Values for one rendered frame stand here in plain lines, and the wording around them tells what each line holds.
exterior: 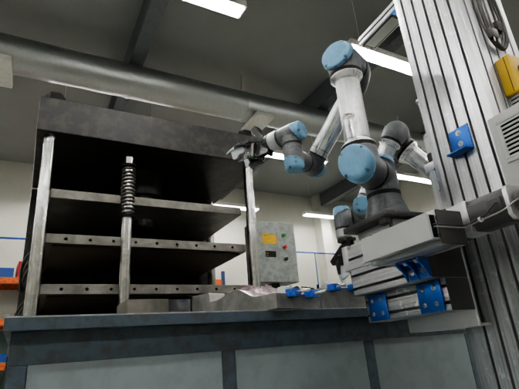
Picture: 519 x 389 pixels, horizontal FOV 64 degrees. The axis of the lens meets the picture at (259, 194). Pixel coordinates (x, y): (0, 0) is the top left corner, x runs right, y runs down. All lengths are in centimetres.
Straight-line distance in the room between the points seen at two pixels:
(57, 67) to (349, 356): 423
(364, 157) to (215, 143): 146
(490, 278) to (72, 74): 454
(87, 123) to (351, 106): 151
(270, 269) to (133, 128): 120
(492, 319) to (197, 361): 91
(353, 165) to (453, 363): 121
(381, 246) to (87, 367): 92
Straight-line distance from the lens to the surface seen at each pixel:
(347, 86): 152
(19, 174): 887
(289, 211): 1033
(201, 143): 260
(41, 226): 226
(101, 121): 250
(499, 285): 137
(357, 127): 143
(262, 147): 169
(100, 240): 234
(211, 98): 540
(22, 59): 512
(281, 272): 275
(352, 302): 190
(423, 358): 211
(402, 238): 116
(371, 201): 147
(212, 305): 181
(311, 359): 172
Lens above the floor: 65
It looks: 21 degrees up
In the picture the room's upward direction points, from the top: 5 degrees counter-clockwise
